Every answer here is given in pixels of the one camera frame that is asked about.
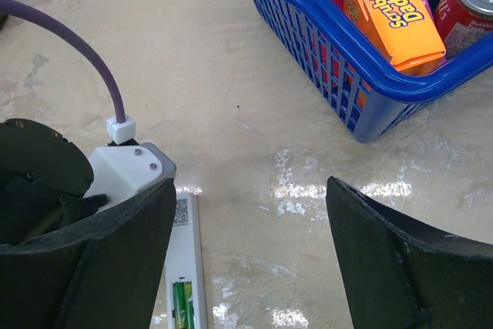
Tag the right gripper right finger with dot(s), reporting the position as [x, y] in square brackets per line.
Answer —
[399, 272]

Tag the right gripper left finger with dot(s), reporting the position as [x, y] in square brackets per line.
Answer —
[101, 272]

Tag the green battery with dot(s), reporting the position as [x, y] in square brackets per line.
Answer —
[179, 306]
[188, 297]

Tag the white remote control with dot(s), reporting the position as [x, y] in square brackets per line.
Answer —
[183, 263]

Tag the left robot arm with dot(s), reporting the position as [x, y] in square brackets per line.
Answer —
[44, 182]

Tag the blue plastic basket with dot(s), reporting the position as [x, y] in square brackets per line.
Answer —
[367, 94]

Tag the red soda can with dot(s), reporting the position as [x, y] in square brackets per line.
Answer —
[461, 23]

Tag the orange box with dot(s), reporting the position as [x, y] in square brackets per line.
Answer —
[403, 31]

